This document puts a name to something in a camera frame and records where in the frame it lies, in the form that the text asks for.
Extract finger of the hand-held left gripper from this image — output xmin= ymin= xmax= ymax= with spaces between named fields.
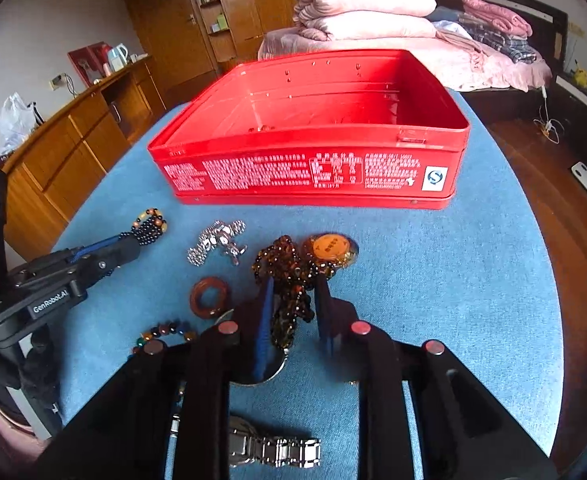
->
xmin=86 ymin=236 xmax=141 ymax=278
xmin=70 ymin=236 xmax=126 ymax=263

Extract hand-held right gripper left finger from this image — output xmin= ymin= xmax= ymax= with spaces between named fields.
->
xmin=33 ymin=276 xmax=276 ymax=480

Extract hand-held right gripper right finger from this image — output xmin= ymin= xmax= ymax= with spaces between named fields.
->
xmin=315 ymin=274 xmax=559 ymax=480

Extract dark bead bracelet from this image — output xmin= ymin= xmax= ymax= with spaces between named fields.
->
xmin=130 ymin=208 xmax=170 ymax=247

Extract amber bead necklace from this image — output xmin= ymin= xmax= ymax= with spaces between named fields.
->
xmin=252 ymin=234 xmax=324 ymax=351

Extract orange round pendant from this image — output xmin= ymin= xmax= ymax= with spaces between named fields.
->
xmin=301 ymin=231 xmax=359 ymax=277

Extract red-brown ring bangle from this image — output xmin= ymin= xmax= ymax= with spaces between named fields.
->
xmin=190 ymin=276 xmax=232 ymax=320

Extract multicoloured bead bracelet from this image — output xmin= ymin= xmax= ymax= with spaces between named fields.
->
xmin=132 ymin=321 xmax=199 ymax=358

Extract silver chain necklace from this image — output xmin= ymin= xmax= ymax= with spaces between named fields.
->
xmin=187 ymin=219 xmax=248 ymax=267

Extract silver metal watch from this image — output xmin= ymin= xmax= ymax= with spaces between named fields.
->
xmin=228 ymin=415 xmax=323 ymax=470

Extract red tin box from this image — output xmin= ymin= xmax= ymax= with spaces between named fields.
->
xmin=146 ymin=49 xmax=472 ymax=209

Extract wooden sideboard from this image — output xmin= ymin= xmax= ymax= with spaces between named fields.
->
xmin=0 ymin=55 xmax=169 ymax=261

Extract blue table cloth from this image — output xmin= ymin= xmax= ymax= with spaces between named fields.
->
xmin=48 ymin=90 xmax=567 ymax=480

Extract white plastic bag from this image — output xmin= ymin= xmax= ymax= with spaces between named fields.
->
xmin=0 ymin=92 xmax=44 ymax=156

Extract light blue electric kettle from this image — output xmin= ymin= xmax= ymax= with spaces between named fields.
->
xmin=107 ymin=43 xmax=130 ymax=72

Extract wooden door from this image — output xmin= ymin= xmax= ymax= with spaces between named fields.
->
xmin=123 ymin=0 xmax=219 ymax=106

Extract bed with pink sheet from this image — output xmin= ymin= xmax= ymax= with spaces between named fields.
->
xmin=257 ymin=5 xmax=554 ymax=121

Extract wooden wardrobe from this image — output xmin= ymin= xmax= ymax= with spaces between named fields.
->
xmin=100 ymin=0 xmax=324 ymax=106

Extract dark nightstand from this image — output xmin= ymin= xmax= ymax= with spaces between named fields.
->
xmin=548 ymin=72 xmax=587 ymax=156

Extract blue pillow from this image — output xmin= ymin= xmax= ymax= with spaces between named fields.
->
xmin=426 ymin=5 xmax=467 ymax=26

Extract folded plaid clothes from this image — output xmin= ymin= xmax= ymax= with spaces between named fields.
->
xmin=456 ymin=15 xmax=539 ymax=65

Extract folded pink blanket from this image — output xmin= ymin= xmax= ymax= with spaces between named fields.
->
xmin=461 ymin=0 xmax=533 ymax=37

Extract dark bed headboard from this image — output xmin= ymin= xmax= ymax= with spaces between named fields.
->
xmin=417 ymin=0 xmax=569 ymax=78

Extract red picture frame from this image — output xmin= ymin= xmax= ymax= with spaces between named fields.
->
xmin=67 ymin=42 xmax=111 ymax=87

